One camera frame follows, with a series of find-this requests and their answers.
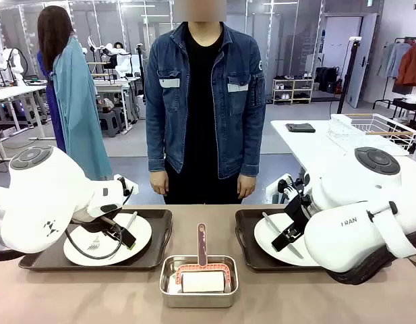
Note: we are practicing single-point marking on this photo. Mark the hanging grey-blue shirt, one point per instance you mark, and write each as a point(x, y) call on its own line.
point(393, 59)

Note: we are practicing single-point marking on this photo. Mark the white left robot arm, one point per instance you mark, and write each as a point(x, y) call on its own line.
point(42, 189)

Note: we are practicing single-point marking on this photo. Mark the person in denim jacket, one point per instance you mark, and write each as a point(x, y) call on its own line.
point(204, 101)

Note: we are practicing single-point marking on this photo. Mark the white side table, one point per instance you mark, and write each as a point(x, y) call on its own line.
point(305, 145)

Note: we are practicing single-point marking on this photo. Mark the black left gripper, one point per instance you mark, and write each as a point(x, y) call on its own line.
point(103, 224)

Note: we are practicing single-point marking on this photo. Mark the black tripod light stand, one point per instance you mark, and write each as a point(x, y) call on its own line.
point(348, 74)

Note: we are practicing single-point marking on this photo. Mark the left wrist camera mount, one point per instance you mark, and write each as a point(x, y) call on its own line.
point(128, 187)

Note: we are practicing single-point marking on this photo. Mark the small white background robot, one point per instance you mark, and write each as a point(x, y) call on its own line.
point(15, 62)

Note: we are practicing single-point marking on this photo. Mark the silver metal fork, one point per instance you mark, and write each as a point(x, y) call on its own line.
point(131, 219)

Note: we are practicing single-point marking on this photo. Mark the white door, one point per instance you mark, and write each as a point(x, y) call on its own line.
point(366, 50)

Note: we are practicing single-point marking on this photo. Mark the silver metal knife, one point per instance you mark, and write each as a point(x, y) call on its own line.
point(273, 224)

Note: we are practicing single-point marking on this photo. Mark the person's right forearm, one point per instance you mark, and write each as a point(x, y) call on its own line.
point(156, 141)

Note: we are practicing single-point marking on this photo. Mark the long-haired woman in blue gown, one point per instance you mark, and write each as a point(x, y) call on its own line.
point(76, 101)

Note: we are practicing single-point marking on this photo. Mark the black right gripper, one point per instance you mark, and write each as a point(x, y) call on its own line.
point(297, 211)

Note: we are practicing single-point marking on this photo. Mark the person's right hand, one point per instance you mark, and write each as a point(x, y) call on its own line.
point(159, 184)

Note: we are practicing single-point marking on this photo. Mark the brown plastic serving tray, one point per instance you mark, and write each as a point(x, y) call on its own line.
point(157, 236)
point(244, 243)

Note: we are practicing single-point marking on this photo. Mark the white folded cloth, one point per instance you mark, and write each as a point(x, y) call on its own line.
point(415, 98)

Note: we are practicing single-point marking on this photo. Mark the white shoe rack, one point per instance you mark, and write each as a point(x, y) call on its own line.
point(292, 88)

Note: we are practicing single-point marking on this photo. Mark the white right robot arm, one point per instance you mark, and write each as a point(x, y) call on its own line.
point(346, 236)

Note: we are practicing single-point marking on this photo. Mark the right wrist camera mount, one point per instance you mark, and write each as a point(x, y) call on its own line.
point(287, 189)

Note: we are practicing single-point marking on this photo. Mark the rectangular steel container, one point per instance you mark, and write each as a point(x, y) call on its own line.
point(197, 300)

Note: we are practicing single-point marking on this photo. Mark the white desk with frame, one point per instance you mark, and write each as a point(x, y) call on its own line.
point(110, 88)

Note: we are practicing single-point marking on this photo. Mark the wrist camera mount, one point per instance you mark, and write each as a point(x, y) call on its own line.
point(287, 189)
point(128, 187)

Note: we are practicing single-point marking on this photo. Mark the person's left forearm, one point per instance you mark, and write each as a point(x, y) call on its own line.
point(253, 141)

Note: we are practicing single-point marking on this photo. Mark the white round dinner plate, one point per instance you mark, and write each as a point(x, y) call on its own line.
point(140, 233)
point(265, 236)

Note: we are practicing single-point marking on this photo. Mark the pile of black bags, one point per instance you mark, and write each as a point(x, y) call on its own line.
point(327, 79)

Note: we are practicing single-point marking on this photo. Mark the grey plastic stool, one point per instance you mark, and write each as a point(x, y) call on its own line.
point(110, 125)

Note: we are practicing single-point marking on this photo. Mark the hanging orange jacket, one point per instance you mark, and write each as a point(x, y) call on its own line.
point(411, 67)

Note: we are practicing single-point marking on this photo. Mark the dark folded cloth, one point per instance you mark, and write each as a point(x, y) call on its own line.
point(300, 127)

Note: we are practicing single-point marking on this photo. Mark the person's left hand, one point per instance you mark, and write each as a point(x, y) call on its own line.
point(246, 185)

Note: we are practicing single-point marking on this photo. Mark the long white workbench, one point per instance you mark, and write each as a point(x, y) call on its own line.
point(12, 91)

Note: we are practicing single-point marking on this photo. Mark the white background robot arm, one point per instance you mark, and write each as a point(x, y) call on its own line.
point(121, 64)

